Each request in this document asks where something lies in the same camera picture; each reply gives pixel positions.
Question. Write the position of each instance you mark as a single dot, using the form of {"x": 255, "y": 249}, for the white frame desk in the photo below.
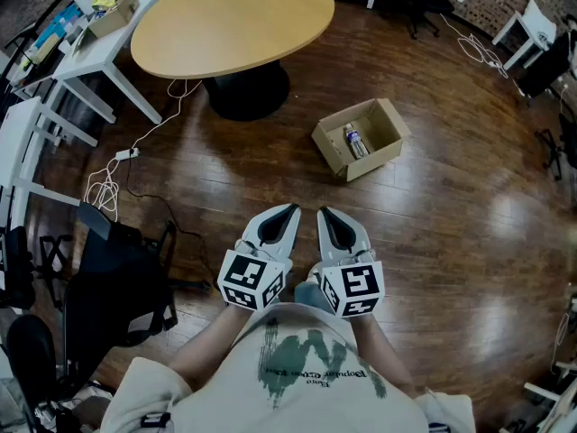
{"x": 18, "y": 133}

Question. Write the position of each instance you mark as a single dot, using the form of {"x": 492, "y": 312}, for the clear water bottle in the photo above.
{"x": 357, "y": 142}

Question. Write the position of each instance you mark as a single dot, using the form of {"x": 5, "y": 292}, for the person's left forearm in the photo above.
{"x": 207, "y": 345}

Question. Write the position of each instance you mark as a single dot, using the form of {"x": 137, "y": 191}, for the blue flat box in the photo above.
{"x": 63, "y": 21}

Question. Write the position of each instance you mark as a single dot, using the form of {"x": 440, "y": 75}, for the person's cream printed t-shirt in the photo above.
{"x": 297, "y": 404}

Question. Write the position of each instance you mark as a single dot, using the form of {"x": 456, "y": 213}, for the black clip-on device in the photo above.
{"x": 155, "y": 420}

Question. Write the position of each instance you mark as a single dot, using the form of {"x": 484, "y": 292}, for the open cardboard box of clutter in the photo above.
{"x": 110, "y": 23}

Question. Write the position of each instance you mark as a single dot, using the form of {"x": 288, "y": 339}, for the round wooden table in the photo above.
{"x": 225, "y": 25}

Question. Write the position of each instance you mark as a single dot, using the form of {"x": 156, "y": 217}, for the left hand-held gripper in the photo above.
{"x": 245, "y": 275}

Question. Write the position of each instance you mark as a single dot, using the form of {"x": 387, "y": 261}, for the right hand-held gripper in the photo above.
{"x": 356, "y": 287}

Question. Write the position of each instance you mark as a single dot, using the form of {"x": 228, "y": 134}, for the person's blue jeans leg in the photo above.
{"x": 311, "y": 296}

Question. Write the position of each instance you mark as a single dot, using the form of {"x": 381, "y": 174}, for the person's right forearm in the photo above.
{"x": 383, "y": 359}

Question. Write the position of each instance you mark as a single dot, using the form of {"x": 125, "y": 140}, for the person's white sneaker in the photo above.
{"x": 313, "y": 273}

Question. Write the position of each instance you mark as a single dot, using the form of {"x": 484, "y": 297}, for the white power strip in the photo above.
{"x": 127, "y": 153}

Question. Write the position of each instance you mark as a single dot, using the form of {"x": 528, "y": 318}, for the brown cardboard box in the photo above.
{"x": 383, "y": 124}

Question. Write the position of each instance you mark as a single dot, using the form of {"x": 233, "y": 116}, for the small white side table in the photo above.
{"x": 534, "y": 25}

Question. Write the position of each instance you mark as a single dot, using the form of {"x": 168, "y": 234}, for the white rectangular desk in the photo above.
{"x": 112, "y": 48}

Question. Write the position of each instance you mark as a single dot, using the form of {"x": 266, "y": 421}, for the yellow packet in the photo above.
{"x": 104, "y": 2}

